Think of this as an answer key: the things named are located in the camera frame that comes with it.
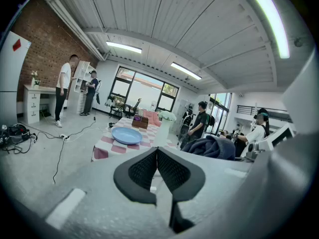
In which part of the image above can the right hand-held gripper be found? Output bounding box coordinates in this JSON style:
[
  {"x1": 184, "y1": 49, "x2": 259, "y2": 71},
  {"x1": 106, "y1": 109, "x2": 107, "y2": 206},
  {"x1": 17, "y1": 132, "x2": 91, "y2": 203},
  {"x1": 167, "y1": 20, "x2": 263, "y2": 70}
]
[{"x1": 245, "y1": 51, "x2": 319, "y2": 162}]

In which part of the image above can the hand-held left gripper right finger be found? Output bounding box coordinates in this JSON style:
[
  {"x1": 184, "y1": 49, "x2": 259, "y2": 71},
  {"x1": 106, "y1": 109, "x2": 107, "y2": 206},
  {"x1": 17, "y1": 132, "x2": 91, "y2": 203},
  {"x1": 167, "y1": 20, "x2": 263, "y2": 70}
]
[{"x1": 157, "y1": 147, "x2": 252, "y2": 239}]

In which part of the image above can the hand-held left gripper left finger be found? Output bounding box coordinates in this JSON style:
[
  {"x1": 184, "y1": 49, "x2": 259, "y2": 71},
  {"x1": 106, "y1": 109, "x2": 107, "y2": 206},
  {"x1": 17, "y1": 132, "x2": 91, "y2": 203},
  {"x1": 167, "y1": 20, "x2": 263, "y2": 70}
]
[{"x1": 9, "y1": 147, "x2": 172, "y2": 239}]

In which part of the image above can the dark blue cloth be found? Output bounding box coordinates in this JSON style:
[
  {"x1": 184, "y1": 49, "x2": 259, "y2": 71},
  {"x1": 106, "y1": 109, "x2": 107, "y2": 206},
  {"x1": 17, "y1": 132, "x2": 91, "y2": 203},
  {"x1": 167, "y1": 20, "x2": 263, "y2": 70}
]
[{"x1": 181, "y1": 135, "x2": 236, "y2": 161}]

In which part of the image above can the blue plastic basin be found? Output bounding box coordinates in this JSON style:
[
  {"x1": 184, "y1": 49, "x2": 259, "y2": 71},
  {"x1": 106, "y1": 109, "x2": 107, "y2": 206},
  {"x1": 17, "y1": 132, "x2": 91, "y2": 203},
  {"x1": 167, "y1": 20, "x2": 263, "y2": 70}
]
[{"x1": 111, "y1": 126, "x2": 143, "y2": 145}]

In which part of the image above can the pink white checkered tablecloth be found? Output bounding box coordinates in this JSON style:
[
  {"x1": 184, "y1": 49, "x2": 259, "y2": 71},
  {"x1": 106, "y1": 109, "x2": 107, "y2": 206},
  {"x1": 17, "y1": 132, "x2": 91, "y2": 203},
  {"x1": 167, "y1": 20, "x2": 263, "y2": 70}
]
[{"x1": 91, "y1": 117, "x2": 180, "y2": 162}]

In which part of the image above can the black metal railing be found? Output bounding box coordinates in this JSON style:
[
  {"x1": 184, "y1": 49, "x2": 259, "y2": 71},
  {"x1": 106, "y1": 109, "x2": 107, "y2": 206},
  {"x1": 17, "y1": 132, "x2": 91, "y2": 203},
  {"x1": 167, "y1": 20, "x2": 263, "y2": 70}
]
[{"x1": 236, "y1": 105, "x2": 293, "y2": 123}]

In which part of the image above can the white black backpack on stand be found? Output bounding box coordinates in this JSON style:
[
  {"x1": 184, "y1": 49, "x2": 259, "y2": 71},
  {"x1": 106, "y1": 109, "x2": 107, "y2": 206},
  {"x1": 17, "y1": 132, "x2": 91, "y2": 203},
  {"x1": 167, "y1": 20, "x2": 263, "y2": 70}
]
[{"x1": 182, "y1": 103, "x2": 194, "y2": 134}]

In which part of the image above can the wooden divided organizer box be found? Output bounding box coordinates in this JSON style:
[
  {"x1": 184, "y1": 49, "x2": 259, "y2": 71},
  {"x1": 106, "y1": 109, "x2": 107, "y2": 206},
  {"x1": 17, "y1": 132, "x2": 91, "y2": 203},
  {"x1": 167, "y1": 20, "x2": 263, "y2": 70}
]
[{"x1": 131, "y1": 114, "x2": 150, "y2": 130}]

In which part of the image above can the black folding chair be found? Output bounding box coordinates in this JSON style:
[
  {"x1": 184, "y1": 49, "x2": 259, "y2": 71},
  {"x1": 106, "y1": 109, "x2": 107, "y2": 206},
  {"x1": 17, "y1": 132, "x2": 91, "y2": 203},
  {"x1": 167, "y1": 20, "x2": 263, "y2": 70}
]
[{"x1": 109, "y1": 103, "x2": 125, "y2": 119}]

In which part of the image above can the grey metal locker cabinet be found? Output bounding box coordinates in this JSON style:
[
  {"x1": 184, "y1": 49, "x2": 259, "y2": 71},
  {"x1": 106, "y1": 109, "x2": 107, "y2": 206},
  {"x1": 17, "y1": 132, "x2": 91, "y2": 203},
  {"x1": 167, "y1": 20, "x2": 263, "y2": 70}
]
[{"x1": 174, "y1": 98, "x2": 195, "y2": 134}]

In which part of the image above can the pink armchair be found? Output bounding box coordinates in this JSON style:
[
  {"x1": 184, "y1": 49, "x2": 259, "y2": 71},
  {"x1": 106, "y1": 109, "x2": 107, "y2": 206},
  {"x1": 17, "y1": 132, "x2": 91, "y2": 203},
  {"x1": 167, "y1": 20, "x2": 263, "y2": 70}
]
[{"x1": 142, "y1": 109, "x2": 162, "y2": 127}]

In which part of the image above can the black office chair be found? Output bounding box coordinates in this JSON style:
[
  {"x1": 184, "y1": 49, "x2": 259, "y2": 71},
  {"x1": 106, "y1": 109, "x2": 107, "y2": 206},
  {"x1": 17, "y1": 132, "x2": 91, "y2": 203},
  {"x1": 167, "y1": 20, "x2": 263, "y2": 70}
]
[{"x1": 123, "y1": 98, "x2": 142, "y2": 119}]

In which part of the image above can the white tall shelf unit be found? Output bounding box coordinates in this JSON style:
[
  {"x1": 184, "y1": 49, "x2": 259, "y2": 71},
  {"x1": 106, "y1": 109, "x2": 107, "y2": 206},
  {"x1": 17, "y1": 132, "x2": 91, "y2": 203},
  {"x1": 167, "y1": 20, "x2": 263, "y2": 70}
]
[{"x1": 67, "y1": 60, "x2": 97, "y2": 114}]

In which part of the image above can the large black-framed window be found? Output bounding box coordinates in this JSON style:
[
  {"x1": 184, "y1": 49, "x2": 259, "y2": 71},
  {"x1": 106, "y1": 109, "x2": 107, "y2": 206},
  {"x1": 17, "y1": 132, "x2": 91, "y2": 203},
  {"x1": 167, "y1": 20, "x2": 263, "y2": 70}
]
[{"x1": 109, "y1": 66, "x2": 180, "y2": 114}]

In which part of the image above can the white desk with drawers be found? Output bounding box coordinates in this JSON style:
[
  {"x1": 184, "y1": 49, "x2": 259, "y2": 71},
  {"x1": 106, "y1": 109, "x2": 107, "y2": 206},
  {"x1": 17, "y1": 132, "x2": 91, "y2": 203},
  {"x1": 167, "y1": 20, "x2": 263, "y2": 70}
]
[{"x1": 23, "y1": 85, "x2": 68, "y2": 124}]

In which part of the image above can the ceiling tube light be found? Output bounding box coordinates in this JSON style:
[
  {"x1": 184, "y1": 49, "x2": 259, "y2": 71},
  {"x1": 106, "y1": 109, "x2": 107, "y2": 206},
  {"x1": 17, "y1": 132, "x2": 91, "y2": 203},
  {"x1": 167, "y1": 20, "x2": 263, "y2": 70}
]
[
  {"x1": 106, "y1": 40, "x2": 143, "y2": 54},
  {"x1": 252, "y1": 0, "x2": 291, "y2": 59},
  {"x1": 170, "y1": 61, "x2": 202, "y2": 81}
]

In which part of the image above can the small vase of white flowers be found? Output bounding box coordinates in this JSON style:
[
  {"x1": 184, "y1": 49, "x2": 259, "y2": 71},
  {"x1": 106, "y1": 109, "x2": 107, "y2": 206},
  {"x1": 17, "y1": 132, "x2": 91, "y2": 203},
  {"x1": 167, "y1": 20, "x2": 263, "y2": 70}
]
[{"x1": 30, "y1": 70, "x2": 41, "y2": 89}]

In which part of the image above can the grey refrigerator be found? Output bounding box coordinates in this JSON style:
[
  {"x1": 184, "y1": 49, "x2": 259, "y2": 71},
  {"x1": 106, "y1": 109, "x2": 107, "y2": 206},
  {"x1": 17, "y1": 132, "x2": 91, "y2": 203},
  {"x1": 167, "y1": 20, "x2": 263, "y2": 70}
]
[{"x1": 0, "y1": 31, "x2": 32, "y2": 126}]

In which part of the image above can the black cable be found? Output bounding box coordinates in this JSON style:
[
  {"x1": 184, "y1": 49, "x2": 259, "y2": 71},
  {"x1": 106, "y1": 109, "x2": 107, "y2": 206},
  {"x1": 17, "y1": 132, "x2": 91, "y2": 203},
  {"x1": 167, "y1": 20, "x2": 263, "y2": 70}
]
[
  {"x1": 24, "y1": 125, "x2": 63, "y2": 140},
  {"x1": 52, "y1": 138, "x2": 66, "y2": 185},
  {"x1": 67, "y1": 108, "x2": 98, "y2": 138}
]

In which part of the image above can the white cable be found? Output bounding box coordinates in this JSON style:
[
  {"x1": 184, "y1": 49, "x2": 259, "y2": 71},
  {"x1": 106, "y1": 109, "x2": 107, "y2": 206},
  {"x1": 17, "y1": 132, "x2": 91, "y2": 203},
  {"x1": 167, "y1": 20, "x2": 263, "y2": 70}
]
[{"x1": 66, "y1": 127, "x2": 105, "y2": 143}]

